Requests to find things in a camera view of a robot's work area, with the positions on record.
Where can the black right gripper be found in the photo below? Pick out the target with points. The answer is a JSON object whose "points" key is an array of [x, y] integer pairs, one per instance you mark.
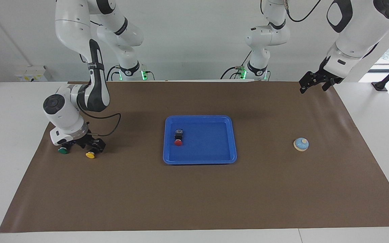
{"points": [[85, 139]]}

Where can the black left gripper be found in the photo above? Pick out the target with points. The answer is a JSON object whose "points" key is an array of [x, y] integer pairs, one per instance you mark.
{"points": [[321, 78]]}

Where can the yellow push button switch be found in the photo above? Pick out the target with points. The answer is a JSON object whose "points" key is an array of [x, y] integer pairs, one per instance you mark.
{"points": [[90, 155]]}

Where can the green push button switch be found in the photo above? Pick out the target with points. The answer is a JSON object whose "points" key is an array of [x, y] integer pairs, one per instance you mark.
{"points": [[62, 151]]}

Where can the light blue desk bell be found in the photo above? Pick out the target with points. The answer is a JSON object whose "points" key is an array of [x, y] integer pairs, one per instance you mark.
{"points": [[301, 145]]}

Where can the red push button switch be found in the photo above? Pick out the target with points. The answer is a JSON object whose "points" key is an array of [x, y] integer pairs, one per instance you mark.
{"points": [[179, 136]]}

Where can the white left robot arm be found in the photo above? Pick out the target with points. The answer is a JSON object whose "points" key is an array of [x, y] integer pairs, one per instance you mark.
{"points": [[360, 33]]}

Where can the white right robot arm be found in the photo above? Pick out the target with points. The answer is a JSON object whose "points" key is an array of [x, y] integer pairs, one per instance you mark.
{"points": [[66, 114]]}

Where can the blue plastic tray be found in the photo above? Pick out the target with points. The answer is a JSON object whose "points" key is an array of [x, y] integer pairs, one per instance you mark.
{"points": [[204, 148]]}

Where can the brown table mat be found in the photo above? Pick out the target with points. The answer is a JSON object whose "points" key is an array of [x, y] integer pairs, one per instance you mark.
{"points": [[198, 195]]}

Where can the white wall socket box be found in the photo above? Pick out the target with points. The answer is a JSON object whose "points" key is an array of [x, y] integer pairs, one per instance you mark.
{"points": [[32, 75]]}

